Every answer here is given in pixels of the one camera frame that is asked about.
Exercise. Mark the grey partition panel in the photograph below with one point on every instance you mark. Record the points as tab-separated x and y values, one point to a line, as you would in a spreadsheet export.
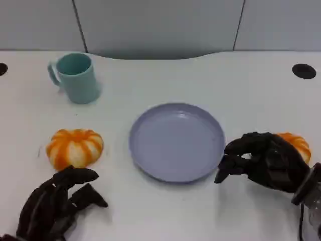
37	25
281	25
160	25

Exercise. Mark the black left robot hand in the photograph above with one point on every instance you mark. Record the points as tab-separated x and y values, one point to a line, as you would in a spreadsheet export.
47	198

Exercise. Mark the lilac plate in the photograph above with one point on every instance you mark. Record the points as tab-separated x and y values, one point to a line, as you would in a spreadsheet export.
175	143

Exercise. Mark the pale green mug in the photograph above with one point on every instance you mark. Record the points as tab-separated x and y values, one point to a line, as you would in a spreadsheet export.
77	80

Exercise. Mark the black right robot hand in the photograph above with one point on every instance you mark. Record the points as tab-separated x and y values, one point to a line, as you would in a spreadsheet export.
273	165

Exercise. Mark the orange and white bread roll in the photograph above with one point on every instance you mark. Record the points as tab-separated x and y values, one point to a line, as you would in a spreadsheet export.
298	144
75	148

